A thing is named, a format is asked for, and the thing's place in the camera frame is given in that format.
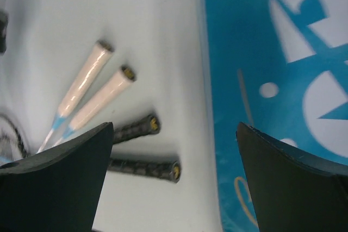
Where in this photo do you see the blue racket white grip upper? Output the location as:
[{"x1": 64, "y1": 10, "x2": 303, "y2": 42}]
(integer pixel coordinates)
[{"x1": 38, "y1": 40, "x2": 115, "y2": 153}]

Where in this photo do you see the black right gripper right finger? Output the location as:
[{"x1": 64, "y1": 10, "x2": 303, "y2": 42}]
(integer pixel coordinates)
[{"x1": 236, "y1": 122, "x2": 347, "y2": 231}]

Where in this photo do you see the blue racket white grip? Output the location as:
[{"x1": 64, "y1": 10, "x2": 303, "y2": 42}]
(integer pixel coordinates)
[
  {"x1": 38, "y1": 40, "x2": 115, "y2": 153},
  {"x1": 53, "y1": 64, "x2": 136, "y2": 147}
]

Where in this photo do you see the black racket upper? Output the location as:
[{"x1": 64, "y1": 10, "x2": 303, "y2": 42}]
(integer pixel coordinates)
[{"x1": 113, "y1": 114, "x2": 161, "y2": 145}]

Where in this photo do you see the blue racket bag cover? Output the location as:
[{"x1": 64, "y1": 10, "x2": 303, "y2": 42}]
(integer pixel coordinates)
[{"x1": 205, "y1": 0, "x2": 347, "y2": 231}]

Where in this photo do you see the black racket lower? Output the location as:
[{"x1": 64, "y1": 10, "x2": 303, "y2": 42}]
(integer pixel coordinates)
[{"x1": 107, "y1": 159, "x2": 182, "y2": 184}]

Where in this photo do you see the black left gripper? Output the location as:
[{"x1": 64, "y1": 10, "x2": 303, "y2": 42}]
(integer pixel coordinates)
[{"x1": 0, "y1": 10, "x2": 9, "y2": 53}]

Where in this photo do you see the blue racket white grip lower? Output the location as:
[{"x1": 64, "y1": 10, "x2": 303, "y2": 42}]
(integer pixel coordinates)
[{"x1": 53, "y1": 64, "x2": 136, "y2": 147}]

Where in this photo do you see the black racket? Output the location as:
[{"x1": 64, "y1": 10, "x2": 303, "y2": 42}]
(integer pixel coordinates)
[
  {"x1": 113, "y1": 114, "x2": 161, "y2": 145},
  {"x1": 107, "y1": 159, "x2": 182, "y2": 184}
]

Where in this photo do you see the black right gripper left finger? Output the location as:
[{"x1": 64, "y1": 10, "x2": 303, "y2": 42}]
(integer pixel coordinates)
[{"x1": 1, "y1": 122, "x2": 114, "y2": 231}]

